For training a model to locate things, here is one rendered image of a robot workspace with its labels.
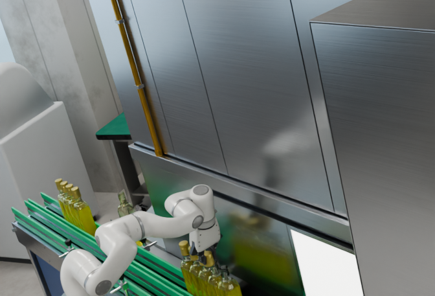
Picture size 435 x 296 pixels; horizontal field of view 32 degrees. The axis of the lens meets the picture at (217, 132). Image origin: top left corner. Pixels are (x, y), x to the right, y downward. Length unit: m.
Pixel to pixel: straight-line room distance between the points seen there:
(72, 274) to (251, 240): 0.64
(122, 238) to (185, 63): 0.63
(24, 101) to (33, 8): 0.88
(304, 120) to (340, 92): 0.75
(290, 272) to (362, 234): 1.00
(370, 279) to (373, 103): 0.40
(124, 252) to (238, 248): 0.60
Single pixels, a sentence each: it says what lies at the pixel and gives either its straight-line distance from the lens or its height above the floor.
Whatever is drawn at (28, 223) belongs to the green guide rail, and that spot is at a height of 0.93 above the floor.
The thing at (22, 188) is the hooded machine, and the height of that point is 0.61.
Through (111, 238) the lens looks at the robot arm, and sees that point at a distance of 2.21.
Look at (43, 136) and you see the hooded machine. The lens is 5.32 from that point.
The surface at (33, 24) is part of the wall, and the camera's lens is 5.91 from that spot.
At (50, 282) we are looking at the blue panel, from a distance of 4.02.
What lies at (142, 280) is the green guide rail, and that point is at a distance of 3.08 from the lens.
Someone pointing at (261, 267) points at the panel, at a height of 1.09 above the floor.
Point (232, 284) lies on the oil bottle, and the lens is 2.58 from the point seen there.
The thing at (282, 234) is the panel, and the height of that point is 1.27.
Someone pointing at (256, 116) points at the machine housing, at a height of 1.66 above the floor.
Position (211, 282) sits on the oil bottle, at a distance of 2.64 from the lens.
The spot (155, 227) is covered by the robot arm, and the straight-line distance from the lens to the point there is 2.29.
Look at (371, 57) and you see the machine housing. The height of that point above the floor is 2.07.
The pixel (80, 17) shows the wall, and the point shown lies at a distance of 5.86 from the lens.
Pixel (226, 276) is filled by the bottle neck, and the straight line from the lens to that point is 2.57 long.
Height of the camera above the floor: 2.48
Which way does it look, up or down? 22 degrees down
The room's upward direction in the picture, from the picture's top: 15 degrees counter-clockwise
